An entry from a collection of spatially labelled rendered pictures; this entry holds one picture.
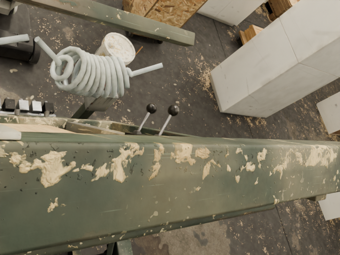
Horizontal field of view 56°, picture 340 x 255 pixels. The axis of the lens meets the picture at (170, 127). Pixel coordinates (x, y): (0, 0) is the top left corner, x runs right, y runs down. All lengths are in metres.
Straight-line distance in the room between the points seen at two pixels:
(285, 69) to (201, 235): 1.78
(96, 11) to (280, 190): 0.39
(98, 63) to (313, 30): 2.99
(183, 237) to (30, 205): 2.63
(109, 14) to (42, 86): 2.37
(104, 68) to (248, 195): 0.28
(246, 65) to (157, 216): 3.37
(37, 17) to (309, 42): 2.46
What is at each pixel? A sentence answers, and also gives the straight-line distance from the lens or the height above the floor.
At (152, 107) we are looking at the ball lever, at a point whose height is 1.46.
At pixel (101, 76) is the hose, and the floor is 1.89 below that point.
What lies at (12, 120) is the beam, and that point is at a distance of 1.53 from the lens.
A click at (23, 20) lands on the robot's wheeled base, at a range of 2.88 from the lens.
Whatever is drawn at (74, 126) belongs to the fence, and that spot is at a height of 0.98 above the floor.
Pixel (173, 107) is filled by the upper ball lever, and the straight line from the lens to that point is 1.02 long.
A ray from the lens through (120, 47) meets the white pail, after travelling 2.88.
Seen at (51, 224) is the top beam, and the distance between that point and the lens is 0.33.
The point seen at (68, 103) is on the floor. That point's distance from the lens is 2.77.
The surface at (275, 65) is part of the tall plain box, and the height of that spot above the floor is 0.87.
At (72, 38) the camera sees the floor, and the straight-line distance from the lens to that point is 3.19.
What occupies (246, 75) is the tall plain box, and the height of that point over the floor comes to 0.52.
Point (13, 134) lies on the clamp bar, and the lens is 0.31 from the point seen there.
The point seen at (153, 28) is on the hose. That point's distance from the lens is 0.46.
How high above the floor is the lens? 2.23
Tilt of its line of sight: 44 degrees down
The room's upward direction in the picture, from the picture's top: 55 degrees clockwise
